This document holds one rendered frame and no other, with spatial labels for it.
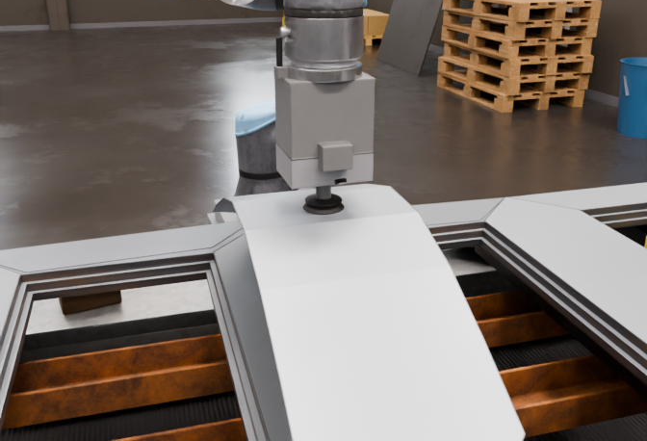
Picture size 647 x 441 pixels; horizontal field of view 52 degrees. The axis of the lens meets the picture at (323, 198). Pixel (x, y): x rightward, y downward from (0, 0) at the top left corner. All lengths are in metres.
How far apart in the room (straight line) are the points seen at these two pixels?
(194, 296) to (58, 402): 0.36
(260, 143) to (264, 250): 0.78
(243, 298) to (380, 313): 0.32
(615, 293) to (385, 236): 0.40
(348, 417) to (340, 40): 0.32
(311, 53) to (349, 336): 0.25
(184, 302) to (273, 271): 0.64
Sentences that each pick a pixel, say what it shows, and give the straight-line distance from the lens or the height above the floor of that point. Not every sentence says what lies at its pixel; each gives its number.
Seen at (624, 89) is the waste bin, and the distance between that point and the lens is 5.24.
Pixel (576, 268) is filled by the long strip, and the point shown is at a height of 0.85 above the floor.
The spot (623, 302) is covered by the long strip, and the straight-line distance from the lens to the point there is 0.94.
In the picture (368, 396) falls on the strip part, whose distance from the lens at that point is 0.55.
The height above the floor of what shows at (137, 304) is 0.68.
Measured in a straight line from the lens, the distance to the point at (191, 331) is 1.22.
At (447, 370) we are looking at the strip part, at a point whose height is 0.95.
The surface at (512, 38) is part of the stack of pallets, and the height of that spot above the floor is 0.60.
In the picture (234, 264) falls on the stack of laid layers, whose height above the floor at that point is 0.85.
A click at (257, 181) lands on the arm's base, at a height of 0.81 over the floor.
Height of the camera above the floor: 1.27
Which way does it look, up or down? 21 degrees down
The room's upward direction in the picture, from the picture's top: straight up
